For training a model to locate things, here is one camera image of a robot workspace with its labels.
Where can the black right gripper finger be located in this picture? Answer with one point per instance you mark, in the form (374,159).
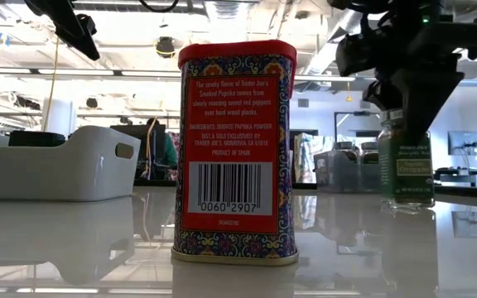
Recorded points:
(425,99)
(383,95)

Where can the red-lidded paprika tin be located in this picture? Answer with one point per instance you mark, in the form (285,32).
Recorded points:
(234,145)

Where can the dark green spice tin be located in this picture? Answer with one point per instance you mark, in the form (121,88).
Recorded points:
(35,139)

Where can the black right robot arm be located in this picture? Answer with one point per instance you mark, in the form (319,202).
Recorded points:
(387,10)

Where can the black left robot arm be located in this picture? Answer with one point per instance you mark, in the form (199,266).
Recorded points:
(68,25)

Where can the yellow hanging pendant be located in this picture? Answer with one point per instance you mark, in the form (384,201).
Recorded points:
(348,97)

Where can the grey desk monitor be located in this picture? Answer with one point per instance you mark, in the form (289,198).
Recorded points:
(466,142)

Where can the background work table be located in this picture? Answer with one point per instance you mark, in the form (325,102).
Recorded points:
(470,178)

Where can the grey translucent plastic bin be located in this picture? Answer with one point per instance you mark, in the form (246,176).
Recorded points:
(325,174)

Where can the sheet-covered cart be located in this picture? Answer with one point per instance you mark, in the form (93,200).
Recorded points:
(304,157)

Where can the person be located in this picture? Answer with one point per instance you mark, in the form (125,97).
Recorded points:
(169,149)

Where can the black ceiling dome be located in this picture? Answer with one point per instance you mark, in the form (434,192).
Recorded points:
(92,102)
(165,46)

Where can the black background monitor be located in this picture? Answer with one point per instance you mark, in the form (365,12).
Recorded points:
(131,140)

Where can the white plastic bin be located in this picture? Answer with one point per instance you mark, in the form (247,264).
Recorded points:
(56,169)

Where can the black aluminium table frame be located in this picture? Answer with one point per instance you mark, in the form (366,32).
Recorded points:
(155,182)

